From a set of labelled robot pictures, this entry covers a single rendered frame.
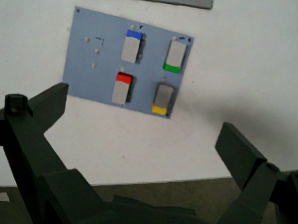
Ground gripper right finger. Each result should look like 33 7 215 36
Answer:
214 122 298 224

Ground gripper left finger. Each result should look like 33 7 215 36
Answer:
0 82 129 224

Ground grey block with red end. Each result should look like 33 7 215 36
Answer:
111 72 132 105

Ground grey block with blue end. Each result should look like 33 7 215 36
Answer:
121 29 142 63

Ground grey block with green end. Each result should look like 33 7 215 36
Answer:
163 40 186 74

